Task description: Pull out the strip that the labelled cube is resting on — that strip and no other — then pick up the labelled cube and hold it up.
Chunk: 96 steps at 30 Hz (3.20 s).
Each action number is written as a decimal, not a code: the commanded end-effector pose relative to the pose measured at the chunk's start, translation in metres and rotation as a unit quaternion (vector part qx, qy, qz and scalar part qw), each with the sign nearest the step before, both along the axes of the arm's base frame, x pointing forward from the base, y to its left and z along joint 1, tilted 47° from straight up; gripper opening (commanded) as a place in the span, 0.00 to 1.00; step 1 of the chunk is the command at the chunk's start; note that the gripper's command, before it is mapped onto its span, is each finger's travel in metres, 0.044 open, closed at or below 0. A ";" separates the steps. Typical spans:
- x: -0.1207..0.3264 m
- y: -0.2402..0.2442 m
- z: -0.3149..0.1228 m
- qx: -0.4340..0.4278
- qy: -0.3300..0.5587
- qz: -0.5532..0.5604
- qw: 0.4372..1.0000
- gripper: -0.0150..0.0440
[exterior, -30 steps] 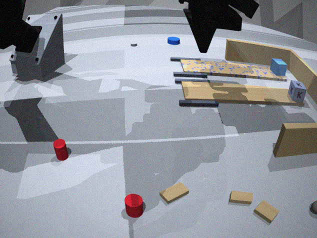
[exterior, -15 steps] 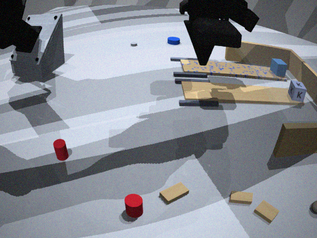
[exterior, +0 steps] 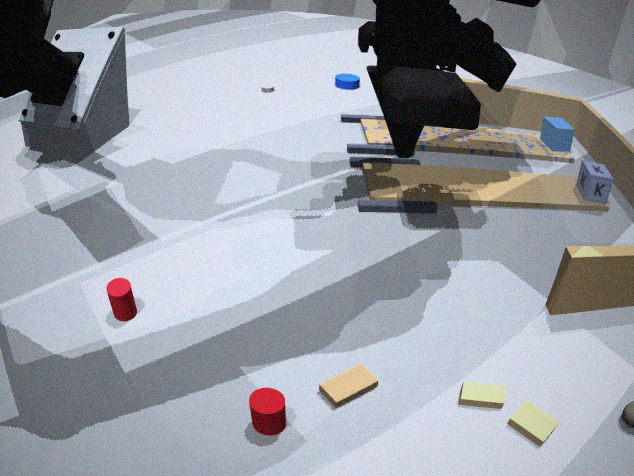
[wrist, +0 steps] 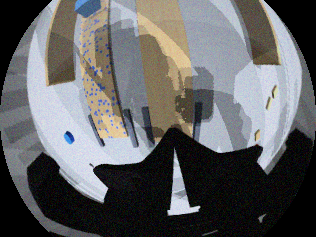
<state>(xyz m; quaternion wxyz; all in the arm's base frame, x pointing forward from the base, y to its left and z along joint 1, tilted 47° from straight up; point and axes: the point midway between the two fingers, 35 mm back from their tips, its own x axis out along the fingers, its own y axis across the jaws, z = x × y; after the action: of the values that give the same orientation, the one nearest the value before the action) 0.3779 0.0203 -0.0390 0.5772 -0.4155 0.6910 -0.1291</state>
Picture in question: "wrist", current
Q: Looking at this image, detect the blue short cylinder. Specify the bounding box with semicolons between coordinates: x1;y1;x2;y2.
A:
64;131;74;145

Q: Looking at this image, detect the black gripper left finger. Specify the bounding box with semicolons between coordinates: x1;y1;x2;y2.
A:
93;129;175;210

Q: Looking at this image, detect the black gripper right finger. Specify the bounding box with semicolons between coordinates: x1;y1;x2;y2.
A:
173;127;263;207

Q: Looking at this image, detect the pale yellow flat block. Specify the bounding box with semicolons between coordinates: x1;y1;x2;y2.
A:
254;130;260;141

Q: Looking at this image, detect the tan rectangular block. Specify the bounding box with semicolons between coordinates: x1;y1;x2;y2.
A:
272;85;279;98
266;97;272;110

